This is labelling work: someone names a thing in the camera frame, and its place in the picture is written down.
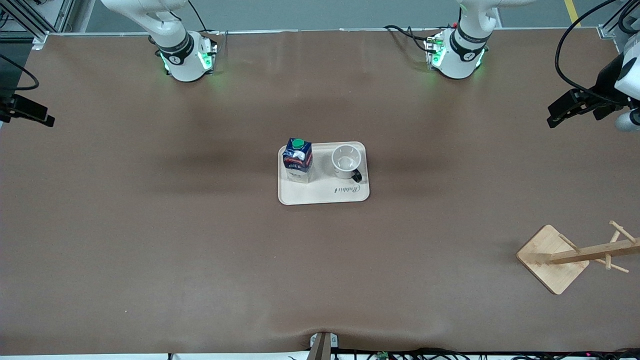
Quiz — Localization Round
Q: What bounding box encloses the blue white milk carton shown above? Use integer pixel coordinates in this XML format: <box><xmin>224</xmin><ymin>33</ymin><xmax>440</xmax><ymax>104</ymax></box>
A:
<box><xmin>282</xmin><ymin>137</ymin><xmax>314</xmax><ymax>184</ymax></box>

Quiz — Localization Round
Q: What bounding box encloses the aluminium frame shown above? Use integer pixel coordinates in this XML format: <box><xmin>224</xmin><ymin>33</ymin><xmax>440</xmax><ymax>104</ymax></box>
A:
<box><xmin>0</xmin><ymin>0</ymin><xmax>96</xmax><ymax>50</ymax></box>

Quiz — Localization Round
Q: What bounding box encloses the black base cable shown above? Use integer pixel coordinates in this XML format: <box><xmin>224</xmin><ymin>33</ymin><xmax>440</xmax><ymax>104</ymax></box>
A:
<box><xmin>384</xmin><ymin>24</ymin><xmax>432</xmax><ymax>53</ymax></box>

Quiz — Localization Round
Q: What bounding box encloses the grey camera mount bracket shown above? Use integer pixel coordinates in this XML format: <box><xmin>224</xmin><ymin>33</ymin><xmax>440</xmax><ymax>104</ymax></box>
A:
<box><xmin>306</xmin><ymin>331</ymin><xmax>339</xmax><ymax>360</ymax></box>

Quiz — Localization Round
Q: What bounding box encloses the white mug black handle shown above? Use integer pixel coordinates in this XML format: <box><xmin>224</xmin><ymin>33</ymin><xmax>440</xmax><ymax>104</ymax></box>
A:
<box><xmin>331</xmin><ymin>143</ymin><xmax>364</xmax><ymax>183</ymax></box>

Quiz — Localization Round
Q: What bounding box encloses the wooden mug rack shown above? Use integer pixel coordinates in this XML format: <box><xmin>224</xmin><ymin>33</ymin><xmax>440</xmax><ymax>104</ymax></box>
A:
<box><xmin>516</xmin><ymin>220</ymin><xmax>640</xmax><ymax>296</ymax></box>

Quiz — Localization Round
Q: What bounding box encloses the beige plastic tray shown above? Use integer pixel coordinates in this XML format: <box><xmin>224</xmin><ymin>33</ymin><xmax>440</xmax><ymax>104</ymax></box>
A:
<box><xmin>277</xmin><ymin>141</ymin><xmax>371</xmax><ymax>206</ymax></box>

